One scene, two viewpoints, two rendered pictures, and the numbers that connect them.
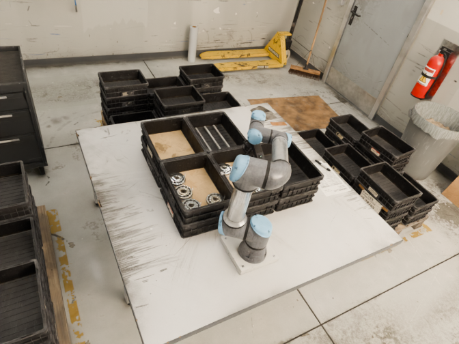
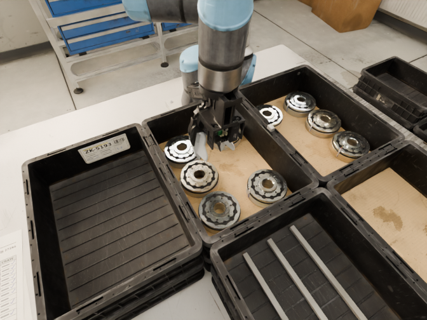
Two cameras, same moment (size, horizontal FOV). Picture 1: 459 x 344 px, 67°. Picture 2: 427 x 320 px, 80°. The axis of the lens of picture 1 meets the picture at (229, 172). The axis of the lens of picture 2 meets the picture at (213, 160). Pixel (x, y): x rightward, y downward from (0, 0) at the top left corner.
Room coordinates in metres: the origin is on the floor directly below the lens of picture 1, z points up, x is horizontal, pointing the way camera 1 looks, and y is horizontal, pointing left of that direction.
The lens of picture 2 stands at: (1.96, -0.07, 1.42)
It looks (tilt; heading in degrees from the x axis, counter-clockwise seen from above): 52 degrees down; 185
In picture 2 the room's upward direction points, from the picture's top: straight up
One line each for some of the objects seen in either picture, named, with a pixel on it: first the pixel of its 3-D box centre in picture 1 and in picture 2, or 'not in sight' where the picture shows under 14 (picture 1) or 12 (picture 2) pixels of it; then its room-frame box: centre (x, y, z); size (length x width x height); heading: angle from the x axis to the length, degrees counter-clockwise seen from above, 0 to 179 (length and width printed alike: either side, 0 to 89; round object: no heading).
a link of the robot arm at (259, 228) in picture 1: (257, 230); (198, 68); (1.14, -0.20, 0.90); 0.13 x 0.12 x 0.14; 89
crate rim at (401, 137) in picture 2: (197, 181); (311, 113); (1.38, 0.16, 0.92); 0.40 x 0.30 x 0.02; 34
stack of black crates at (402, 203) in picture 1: (378, 200); not in sight; (2.17, -1.25, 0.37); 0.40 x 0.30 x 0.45; 35
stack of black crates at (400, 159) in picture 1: (378, 160); not in sight; (2.73, -1.34, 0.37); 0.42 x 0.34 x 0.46; 35
